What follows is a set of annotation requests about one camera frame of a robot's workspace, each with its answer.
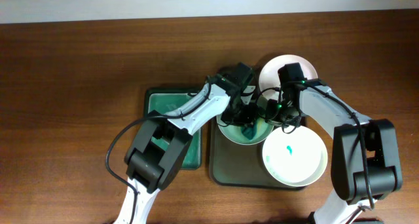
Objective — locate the dark grey serving tray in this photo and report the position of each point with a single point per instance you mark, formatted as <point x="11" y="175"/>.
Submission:
<point x="235" y="165"/>

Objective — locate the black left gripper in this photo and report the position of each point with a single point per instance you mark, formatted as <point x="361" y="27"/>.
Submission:
<point x="251" y="118"/>

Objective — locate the cream white plate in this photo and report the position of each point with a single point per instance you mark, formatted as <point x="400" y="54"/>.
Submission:
<point x="297" y="159"/>

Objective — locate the green yellow scrub sponge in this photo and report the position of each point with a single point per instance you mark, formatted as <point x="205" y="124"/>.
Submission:
<point x="250" y="131"/>

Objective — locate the green rectangular tray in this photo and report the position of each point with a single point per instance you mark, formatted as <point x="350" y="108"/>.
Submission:
<point x="164" y="100"/>

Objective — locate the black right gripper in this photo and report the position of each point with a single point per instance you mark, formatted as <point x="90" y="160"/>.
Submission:
<point x="272" y="104"/>

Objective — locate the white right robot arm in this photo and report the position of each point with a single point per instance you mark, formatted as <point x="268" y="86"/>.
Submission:
<point x="365" y="163"/>

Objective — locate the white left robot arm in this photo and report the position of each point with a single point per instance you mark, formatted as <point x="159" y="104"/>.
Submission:
<point x="162" y="141"/>

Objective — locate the pink white plate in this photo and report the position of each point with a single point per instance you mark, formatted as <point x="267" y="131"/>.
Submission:
<point x="269" y="78"/>

